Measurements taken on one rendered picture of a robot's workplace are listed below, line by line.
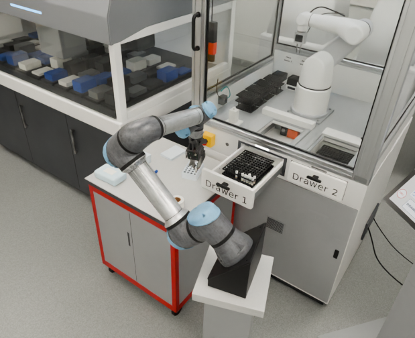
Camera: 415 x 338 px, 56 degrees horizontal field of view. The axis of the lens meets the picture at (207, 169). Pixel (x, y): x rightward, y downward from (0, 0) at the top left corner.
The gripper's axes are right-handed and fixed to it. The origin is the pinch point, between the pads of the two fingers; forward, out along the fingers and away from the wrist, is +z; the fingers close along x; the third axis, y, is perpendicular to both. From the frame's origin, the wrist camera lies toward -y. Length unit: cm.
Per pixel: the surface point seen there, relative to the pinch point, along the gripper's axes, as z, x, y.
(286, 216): 26, 51, -7
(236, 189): -7.0, 27.0, 20.6
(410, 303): 30, 113, 28
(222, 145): -2.9, 8.0, -20.9
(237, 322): 23, 42, 67
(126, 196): 6.9, -27.4, 27.8
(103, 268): 83, -56, 18
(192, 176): 4.4, -1.0, 4.0
